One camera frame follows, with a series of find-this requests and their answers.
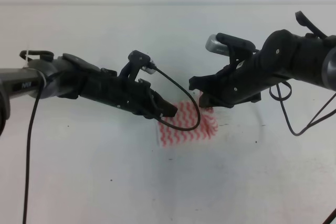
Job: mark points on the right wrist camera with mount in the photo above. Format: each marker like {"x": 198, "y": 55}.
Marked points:
{"x": 237, "y": 49}

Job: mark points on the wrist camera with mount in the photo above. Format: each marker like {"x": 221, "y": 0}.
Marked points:
{"x": 237, "y": 49}
{"x": 137, "y": 61}

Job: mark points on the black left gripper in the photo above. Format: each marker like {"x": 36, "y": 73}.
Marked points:
{"x": 123, "y": 93}

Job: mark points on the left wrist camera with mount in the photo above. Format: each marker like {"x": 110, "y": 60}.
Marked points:
{"x": 137, "y": 61}

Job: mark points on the pink white wavy towel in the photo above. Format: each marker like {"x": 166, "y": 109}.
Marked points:
{"x": 186, "y": 117}

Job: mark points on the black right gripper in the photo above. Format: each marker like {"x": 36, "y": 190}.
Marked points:
{"x": 234, "y": 85}

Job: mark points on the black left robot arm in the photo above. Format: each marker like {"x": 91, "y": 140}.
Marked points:
{"x": 70, "y": 77}

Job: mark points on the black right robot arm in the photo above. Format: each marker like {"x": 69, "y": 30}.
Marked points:
{"x": 283, "y": 56}

